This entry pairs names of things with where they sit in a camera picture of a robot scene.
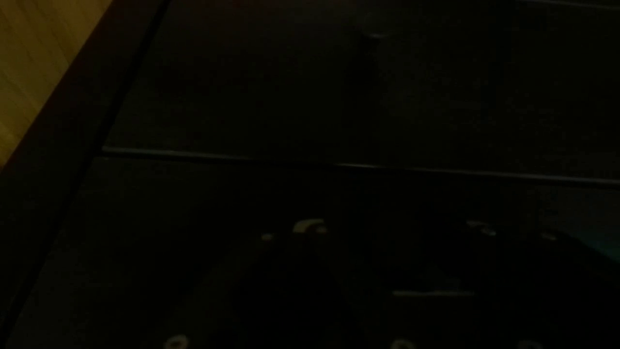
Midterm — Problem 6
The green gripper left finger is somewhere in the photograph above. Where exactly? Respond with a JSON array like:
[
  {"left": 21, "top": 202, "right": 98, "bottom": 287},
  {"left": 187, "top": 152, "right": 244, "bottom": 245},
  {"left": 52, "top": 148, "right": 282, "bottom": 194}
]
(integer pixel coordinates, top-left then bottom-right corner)
[{"left": 164, "top": 218, "right": 379, "bottom": 349}]

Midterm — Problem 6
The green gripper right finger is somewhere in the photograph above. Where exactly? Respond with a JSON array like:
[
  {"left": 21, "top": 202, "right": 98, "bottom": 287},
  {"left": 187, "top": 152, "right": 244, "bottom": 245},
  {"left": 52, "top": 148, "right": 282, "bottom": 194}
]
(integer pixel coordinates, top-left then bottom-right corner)
[{"left": 443, "top": 218, "right": 620, "bottom": 349}]

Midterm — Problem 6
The dark wooden drawer cabinet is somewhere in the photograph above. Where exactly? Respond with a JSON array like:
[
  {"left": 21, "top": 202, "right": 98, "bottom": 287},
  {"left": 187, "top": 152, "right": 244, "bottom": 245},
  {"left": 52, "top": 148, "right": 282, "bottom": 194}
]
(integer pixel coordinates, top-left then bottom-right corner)
[{"left": 0, "top": 0, "right": 620, "bottom": 349}]

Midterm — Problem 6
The dark drawer front with handle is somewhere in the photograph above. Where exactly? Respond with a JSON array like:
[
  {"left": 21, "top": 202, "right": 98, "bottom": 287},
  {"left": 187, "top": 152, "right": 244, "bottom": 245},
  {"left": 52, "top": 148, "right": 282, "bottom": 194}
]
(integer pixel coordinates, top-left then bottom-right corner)
[{"left": 100, "top": 0, "right": 620, "bottom": 189}]

